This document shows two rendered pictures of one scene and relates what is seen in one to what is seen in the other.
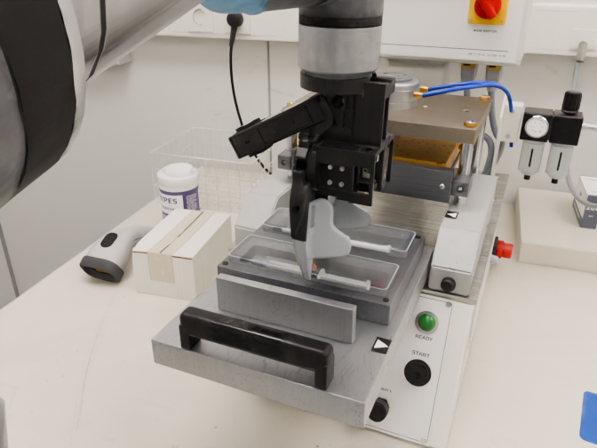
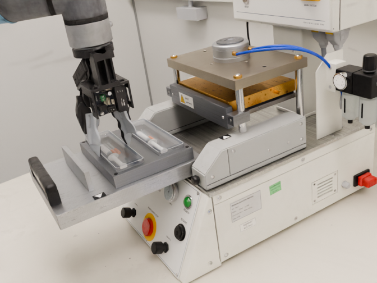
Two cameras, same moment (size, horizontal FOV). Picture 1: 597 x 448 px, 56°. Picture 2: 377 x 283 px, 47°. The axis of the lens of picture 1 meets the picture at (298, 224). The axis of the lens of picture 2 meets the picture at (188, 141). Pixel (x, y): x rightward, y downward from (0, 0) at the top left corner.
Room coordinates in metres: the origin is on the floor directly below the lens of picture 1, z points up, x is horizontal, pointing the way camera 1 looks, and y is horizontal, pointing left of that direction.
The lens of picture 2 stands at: (0.03, -0.64, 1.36)
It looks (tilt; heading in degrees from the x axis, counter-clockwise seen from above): 25 degrees down; 40
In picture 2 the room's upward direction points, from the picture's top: 9 degrees counter-clockwise
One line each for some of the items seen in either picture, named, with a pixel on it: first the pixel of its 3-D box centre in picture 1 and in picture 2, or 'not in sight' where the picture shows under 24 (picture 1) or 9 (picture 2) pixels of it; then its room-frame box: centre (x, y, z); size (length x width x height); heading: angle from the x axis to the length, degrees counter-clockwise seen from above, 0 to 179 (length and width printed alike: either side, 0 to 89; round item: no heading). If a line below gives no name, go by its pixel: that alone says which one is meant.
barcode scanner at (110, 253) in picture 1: (124, 244); not in sight; (0.97, 0.34, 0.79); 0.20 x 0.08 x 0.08; 162
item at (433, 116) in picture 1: (407, 116); (249, 67); (0.84, -0.17, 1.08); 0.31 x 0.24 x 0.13; 67
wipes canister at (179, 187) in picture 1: (180, 199); not in sight; (1.11, 0.26, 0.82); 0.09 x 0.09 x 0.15
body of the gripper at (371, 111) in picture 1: (342, 135); (101, 79); (0.53, -0.04, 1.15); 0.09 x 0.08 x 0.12; 67
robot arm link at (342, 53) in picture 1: (339, 49); (91, 33); (0.53, -0.04, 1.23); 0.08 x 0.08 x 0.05
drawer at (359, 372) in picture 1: (310, 287); (113, 162); (0.53, -0.01, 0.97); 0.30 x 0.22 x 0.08; 157
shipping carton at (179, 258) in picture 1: (185, 252); not in sight; (0.93, 0.22, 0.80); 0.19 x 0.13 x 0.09; 162
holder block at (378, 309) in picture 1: (325, 259); (133, 149); (0.58, -0.03, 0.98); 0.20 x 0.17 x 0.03; 67
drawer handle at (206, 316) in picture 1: (253, 345); (43, 179); (0.41, 0.04, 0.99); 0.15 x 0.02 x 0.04; 67
